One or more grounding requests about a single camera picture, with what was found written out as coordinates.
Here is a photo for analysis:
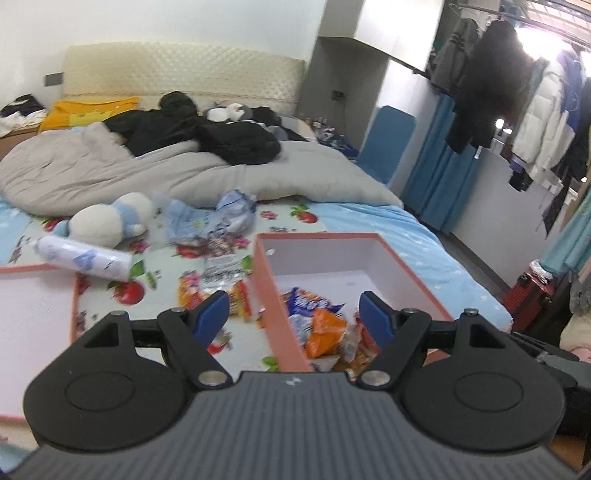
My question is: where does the grey duvet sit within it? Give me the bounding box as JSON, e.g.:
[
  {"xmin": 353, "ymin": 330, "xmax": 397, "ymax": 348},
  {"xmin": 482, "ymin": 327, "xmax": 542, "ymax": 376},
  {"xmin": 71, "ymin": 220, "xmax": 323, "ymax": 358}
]
[{"xmin": 0, "ymin": 124, "xmax": 403, "ymax": 219}]

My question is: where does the red suitcase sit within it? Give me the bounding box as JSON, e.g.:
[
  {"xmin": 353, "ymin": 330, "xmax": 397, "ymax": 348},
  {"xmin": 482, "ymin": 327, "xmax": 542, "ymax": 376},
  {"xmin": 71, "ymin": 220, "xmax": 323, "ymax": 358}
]
[{"xmin": 502, "ymin": 269, "xmax": 558, "ymax": 332}]

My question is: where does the white blue plush toy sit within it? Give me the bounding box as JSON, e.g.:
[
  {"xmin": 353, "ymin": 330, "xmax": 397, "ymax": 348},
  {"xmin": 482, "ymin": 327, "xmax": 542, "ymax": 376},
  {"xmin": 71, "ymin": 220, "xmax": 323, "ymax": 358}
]
[{"xmin": 52, "ymin": 192, "xmax": 160, "ymax": 251}]

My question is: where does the blue white snack packet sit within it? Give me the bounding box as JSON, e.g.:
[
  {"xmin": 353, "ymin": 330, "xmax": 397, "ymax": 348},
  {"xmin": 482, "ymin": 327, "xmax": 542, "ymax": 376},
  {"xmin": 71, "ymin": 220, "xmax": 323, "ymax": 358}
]
[{"xmin": 287, "ymin": 286, "xmax": 348, "ymax": 348}]

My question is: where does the pink box lid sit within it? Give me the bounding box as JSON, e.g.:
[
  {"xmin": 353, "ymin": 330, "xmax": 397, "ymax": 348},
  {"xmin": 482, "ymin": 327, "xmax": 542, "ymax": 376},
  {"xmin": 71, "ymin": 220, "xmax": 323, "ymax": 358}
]
[{"xmin": 0, "ymin": 263, "xmax": 82, "ymax": 422}]

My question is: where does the hanging black coat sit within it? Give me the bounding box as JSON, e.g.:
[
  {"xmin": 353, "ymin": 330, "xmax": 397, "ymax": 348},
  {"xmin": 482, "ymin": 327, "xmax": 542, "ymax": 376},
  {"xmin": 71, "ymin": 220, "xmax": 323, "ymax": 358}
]
[{"xmin": 444, "ymin": 20, "xmax": 537, "ymax": 156}]

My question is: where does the pile of clothes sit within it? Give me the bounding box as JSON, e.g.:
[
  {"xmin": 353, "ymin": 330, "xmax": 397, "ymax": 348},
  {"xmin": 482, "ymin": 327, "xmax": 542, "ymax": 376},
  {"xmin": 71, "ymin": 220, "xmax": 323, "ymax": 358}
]
[{"xmin": 0, "ymin": 93, "xmax": 48, "ymax": 138}]

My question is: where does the crumpled light blue bag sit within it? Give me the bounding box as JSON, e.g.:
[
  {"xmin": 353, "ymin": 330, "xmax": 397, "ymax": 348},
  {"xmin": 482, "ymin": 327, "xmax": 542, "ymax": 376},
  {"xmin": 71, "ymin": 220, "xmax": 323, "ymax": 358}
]
[{"xmin": 213, "ymin": 188, "xmax": 258, "ymax": 237}]

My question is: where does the black jacket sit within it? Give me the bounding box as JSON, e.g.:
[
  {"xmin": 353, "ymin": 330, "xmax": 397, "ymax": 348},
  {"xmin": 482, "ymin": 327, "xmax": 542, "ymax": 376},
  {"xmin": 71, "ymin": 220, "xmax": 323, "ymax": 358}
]
[{"xmin": 103, "ymin": 91, "xmax": 283, "ymax": 167}]

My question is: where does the orange red snack packet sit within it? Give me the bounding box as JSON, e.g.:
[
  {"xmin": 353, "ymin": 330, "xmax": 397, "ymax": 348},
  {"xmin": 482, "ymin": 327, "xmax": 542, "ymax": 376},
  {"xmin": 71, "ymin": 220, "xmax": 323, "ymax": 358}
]
[{"xmin": 304, "ymin": 308, "xmax": 349, "ymax": 361}]

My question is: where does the white clear snack packet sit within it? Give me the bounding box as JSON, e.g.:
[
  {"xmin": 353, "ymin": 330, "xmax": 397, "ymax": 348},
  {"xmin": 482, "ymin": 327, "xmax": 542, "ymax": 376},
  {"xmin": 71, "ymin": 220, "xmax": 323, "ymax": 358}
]
[{"xmin": 202, "ymin": 255, "xmax": 246, "ymax": 292}]

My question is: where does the cream padded headboard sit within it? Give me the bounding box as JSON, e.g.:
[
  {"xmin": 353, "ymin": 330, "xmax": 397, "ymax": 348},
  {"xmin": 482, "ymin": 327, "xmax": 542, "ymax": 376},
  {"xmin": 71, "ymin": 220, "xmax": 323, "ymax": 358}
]
[{"xmin": 61, "ymin": 43, "xmax": 308, "ymax": 117}]

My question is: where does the clear light blue packet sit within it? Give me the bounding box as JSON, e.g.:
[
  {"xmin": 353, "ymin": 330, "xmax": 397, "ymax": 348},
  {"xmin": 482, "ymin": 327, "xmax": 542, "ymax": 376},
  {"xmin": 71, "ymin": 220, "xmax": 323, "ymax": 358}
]
[{"xmin": 158, "ymin": 198, "xmax": 219, "ymax": 246}]

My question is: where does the blue chair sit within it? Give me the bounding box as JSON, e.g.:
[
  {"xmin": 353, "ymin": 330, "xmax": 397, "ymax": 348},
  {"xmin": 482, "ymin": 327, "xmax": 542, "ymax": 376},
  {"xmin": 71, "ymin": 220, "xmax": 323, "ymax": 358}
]
[{"xmin": 357, "ymin": 104, "xmax": 419, "ymax": 186}]

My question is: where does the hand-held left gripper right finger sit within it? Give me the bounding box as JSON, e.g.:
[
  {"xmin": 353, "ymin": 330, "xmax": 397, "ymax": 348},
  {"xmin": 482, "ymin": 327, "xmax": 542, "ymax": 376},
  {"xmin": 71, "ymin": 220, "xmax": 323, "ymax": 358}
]
[{"xmin": 358, "ymin": 291, "xmax": 508, "ymax": 389}]

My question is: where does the yellow cloth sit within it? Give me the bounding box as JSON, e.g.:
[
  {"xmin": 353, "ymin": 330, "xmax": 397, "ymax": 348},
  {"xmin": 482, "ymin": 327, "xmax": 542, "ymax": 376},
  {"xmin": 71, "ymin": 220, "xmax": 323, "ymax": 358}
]
[{"xmin": 38, "ymin": 96, "xmax": 142, "ymax": 136}]

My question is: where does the red yellow snack packet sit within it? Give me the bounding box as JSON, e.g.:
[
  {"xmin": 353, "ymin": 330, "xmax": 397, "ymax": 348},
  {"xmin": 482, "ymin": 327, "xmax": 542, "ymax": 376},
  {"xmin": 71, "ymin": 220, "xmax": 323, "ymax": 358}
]
[{"xmin": 177, "ymin": 271, "xmax": 253, "ymax": 320}]

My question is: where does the floral bed sheet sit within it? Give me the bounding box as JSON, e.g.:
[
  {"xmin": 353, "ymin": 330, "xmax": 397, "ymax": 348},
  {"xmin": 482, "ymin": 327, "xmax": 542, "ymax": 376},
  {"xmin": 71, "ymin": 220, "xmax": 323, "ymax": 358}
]
[{"xmin": 0, "ymin": 194, "xmax": 516, "ymax": 379}]

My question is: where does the clear red label snack packet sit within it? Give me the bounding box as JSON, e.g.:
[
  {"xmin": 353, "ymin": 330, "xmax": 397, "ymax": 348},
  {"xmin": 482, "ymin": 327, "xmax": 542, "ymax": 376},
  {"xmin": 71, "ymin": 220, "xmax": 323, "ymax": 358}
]
[{"xmin": 338, "ymin": 322, "xmax": 385, "ymax": 377}]

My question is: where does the pink cardboard box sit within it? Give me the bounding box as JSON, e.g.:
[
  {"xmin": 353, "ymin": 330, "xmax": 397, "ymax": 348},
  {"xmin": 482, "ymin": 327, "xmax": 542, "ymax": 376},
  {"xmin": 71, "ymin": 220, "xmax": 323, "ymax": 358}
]
[{"xmin": 252, "ymin": 233, "xmax": 456, "ymax": 376}]

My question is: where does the teal hanging cloth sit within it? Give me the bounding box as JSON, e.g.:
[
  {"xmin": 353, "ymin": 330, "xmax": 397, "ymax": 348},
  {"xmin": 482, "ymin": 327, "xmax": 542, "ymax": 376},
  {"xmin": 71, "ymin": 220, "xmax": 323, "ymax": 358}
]
[{"xmin": 539, "ymin": 188, "xmax": 591, "ymax": 278}]

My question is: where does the white cylinder can blue print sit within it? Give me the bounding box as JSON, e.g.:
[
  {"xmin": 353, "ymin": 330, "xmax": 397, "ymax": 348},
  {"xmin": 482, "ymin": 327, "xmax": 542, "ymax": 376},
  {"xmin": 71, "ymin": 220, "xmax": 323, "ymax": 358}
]
[{"xmin": 36, "ymin": 235, "xmax": 133, "ymax": 282}]

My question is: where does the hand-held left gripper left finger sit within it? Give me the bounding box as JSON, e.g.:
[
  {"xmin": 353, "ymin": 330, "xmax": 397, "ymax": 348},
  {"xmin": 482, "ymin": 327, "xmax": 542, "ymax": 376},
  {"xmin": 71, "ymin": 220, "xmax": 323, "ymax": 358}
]
[{"xmin": 82, "ymin": 291, "xmax": 232, "ymax": 389}]

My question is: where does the hanging grey jacket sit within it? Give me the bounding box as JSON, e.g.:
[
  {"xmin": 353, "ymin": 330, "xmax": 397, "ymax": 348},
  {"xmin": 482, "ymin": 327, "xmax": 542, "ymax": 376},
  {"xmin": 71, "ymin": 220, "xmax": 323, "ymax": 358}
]
[{"xmin": 431, "ymin": 17, "xmax": 482, "ymax": 96}]

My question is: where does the white grey plush toy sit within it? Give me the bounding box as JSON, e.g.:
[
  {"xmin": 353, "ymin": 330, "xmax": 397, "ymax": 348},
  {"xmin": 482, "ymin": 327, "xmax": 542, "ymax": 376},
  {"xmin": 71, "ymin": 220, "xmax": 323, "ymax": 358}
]
[{"xmin": 204, "ymin": 103, "xmax": 256, "ymax": 124}]

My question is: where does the dark brown snack packet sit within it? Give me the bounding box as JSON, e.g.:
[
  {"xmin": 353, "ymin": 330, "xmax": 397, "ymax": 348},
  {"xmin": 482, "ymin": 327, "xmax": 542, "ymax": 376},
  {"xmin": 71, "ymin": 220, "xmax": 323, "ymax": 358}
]
[{"xmin": 198, "ymin": 234, "xmax": 242, "ymax": 260}]

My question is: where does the hanging white puffer jacket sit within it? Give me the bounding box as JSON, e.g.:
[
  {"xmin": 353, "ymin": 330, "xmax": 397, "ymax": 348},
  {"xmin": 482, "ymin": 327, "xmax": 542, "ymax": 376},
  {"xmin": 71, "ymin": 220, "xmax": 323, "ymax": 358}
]
[{"xmin": 509, "ymin": 56, "xmax": 583, "ymax": 184}]

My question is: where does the blue curtain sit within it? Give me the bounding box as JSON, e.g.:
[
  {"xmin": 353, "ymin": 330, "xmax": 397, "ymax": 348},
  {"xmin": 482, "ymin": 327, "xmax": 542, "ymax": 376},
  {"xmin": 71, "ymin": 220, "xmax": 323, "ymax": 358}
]
[{"xmin": 401, "ymin": 91, "xmax": 486, "ymax": 234}]

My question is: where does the grey wardrobe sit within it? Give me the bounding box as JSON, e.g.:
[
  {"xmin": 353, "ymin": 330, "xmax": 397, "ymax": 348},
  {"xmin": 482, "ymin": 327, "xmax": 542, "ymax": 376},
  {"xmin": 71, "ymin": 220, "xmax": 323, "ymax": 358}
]
[{"xmin": 295, "ymin": 0, "xmax": 447, "ymax": 136}]

